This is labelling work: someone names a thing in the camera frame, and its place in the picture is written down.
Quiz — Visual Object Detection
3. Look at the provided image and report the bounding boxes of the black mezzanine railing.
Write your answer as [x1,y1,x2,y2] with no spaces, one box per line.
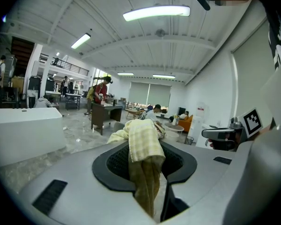
[39,52,90,76]

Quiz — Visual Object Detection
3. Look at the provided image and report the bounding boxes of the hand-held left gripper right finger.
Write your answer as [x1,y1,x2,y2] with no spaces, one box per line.
[159,140,240,222]

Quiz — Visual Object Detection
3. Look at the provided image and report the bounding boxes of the metal cart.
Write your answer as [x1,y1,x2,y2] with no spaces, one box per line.
[65,93,82,111]

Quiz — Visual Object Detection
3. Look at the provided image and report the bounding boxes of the black equipment cabinet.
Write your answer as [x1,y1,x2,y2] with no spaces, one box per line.
[44,79,56,92]
[28,76,42,109]

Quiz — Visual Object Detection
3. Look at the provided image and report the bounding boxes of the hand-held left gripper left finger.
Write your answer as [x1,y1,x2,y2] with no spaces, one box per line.
[18,141,156,225]

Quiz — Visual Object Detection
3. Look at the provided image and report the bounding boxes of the pale yellow clothes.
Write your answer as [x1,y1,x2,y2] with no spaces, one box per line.
[107,119,167,219]

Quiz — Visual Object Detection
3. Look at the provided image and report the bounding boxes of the round beige coffee table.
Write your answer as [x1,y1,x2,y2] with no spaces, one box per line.
[164,122,185,138]

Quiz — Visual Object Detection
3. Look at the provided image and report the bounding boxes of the dark staircase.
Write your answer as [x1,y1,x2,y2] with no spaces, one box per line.
[10,36,35,77]

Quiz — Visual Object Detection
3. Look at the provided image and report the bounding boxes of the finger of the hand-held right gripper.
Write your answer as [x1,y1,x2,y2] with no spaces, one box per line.
[201,127,236,141]

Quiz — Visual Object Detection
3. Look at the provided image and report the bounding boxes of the dark brown desk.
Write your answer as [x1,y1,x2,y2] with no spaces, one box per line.
[91,103,123,136]

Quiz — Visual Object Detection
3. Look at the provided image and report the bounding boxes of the white water dispenser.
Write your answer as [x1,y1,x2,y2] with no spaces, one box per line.
[191,102,208,144]

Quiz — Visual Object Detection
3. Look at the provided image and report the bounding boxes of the white bathtub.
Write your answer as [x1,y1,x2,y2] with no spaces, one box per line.
[0,108,67,167]

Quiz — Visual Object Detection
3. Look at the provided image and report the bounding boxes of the large grey roller blind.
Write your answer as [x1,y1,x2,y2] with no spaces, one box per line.
[231,17,276,126]

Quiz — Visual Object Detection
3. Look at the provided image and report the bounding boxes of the person's black printed t-shirt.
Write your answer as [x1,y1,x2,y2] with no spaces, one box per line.
[252,0,281,71]

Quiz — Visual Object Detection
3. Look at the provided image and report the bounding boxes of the orange sofa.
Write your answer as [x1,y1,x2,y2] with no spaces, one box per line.
[177,114,194,134]

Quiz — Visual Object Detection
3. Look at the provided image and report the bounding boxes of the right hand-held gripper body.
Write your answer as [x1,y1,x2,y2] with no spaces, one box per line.
[209,107,264,152]

